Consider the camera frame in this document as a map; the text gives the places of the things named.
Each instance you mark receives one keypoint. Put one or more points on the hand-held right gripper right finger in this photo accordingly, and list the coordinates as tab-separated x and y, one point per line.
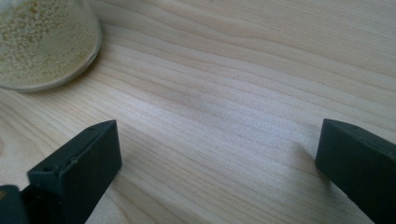
361	168

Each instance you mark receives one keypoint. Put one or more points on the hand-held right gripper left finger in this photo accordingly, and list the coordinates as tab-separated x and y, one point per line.
77	174

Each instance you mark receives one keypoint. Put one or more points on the white-lid jar of beige seasoning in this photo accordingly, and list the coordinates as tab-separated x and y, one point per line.
40	43

